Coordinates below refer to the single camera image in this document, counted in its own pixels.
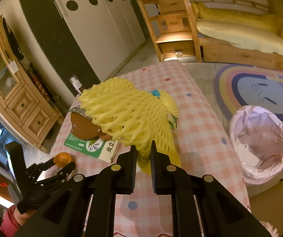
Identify rainbow oval rug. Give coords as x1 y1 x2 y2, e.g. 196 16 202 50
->
214 64 283 123

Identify white wardrobe with round holes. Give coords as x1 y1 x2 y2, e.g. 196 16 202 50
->
19 0 149 87

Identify green white medicine box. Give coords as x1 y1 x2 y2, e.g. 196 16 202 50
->
64 133 118 163

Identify wooden stair drawers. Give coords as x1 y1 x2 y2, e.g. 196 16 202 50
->
137 0 202 63

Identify white brown spray bottle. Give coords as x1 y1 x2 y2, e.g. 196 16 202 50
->
70 75 85 95

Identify yellow blanket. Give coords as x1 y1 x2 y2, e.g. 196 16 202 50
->
191 2 283 33

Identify pink lined trash bin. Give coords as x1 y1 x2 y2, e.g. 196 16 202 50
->
229 105 283 185

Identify silver pill blister pack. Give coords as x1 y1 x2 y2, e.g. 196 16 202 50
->
69 105 86 116

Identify yellow foam fruit net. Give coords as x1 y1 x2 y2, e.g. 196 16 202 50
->
79 78 181 173

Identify brown leather sheath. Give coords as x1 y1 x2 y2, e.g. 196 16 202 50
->
71 112 112 141

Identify wooden bunk bed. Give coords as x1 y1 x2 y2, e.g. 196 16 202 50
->
190 0 283 71

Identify wooden cabinet with drawers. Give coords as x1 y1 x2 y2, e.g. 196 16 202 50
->
0 16 61 153

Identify operator left gloved hand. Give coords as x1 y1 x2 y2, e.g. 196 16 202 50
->
17 180 66 214

